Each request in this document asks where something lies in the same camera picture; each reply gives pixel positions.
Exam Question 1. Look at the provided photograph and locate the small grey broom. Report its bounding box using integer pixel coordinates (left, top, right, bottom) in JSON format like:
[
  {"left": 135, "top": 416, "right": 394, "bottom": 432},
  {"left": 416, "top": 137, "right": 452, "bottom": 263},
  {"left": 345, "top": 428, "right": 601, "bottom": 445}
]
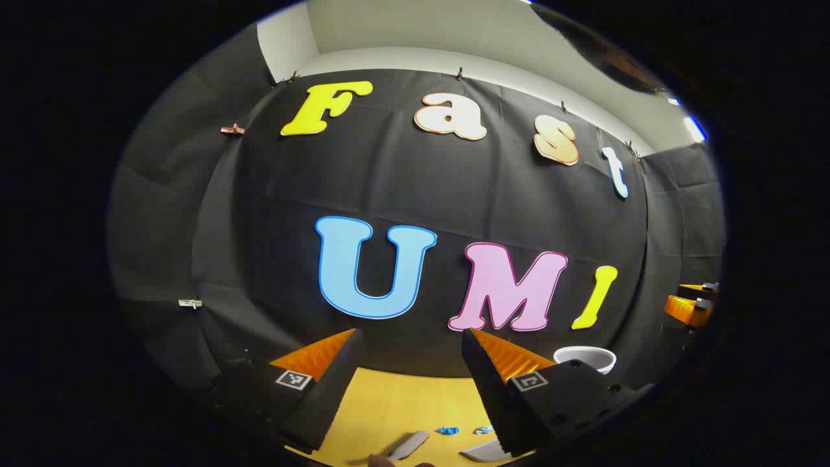
[{"left": 387, "top": 431, "right": 431, "bottom": 462}]

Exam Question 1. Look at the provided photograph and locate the wooden desktop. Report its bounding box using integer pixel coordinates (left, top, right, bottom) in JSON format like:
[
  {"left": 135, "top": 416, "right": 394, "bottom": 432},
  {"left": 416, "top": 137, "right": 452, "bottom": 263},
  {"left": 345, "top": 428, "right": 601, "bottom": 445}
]
[{"left": 285, "top": 366, "right": 539, "bottom": 467}]

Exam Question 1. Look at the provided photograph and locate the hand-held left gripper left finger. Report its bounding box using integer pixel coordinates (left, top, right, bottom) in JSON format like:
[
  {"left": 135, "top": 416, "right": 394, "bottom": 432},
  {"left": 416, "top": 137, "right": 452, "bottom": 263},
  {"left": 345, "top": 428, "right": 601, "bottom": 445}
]
[{"left": 211, "top": 328, "right": 365, "bottom": 455}]

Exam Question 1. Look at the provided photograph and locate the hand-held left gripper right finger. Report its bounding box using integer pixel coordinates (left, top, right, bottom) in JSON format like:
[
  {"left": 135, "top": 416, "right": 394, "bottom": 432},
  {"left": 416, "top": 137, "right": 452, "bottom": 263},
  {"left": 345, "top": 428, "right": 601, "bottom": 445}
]
[{"left": 460, "top": 328, "right": 654, "bottom": 457}]

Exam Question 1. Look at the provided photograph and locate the white garbage bin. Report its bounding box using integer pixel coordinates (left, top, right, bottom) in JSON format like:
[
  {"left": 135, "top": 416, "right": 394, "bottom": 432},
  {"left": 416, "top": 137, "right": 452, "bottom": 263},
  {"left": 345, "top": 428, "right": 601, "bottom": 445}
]
[{"left": 553, "top": 346, "right": 617, "bottom": 376}]

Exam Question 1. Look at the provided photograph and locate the grey dustpan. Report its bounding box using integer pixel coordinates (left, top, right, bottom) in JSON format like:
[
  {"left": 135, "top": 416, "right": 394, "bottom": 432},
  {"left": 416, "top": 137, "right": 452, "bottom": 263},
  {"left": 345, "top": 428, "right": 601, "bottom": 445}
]
[{"left": 459, "top": 438, "right": 513, "bottom": 463}]

